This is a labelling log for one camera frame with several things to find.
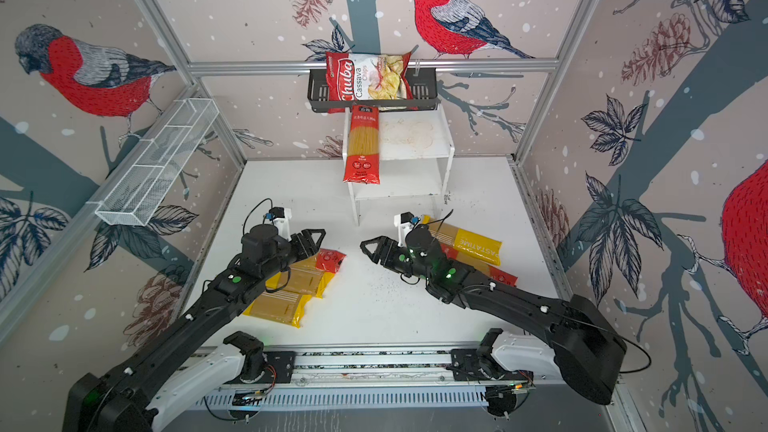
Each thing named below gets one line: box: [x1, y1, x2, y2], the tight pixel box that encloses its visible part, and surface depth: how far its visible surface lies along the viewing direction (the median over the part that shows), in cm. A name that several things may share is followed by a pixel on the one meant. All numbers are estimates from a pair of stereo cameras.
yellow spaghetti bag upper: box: [265, 268, 335, 298], surface depth 87 cm
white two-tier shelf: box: [342, 104, 455, 226], surface depth 85 cm
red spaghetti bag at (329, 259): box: [315, 248, 347, 273], surface depth 91 cm
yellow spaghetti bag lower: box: [243, 290, 312, 328], surface depth 83 cm
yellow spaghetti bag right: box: [421, 215, 503, 266], surface depth 94 cm
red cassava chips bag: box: [325, 52, 418, 114], surface depth 89 cm
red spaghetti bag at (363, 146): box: [343, 105, 381, 185], surface depth 76 cm
